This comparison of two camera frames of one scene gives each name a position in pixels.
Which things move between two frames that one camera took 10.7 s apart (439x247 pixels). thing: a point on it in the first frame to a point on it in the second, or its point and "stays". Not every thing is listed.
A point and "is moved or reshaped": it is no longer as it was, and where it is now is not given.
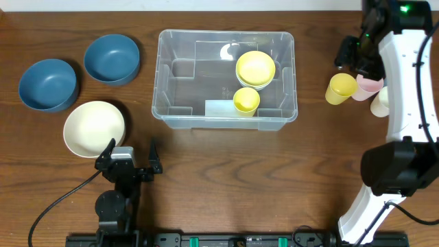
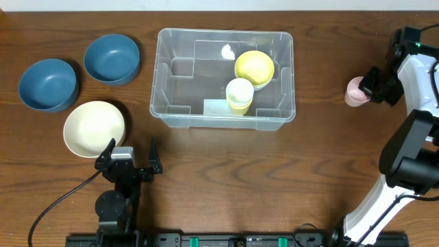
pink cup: x=366 y=87 is moved or reshaped
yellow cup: x=341 y=86 to x=239 y=106
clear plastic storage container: x=195 y=79 stays
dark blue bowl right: x=112 y=60 stays
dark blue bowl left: x=48 y=86 stays
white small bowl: x=258 y=88 stays
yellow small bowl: x=255 y=68 stays
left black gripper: x=146 y=175 stays
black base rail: x=234 y=239 stays
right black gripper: x=348 y=55 to x=365 y=84
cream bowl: x=90 y=126 stays
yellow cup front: x=246 y=101 is moved or reshaped
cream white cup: x=380 y=104 to x=239 y=90
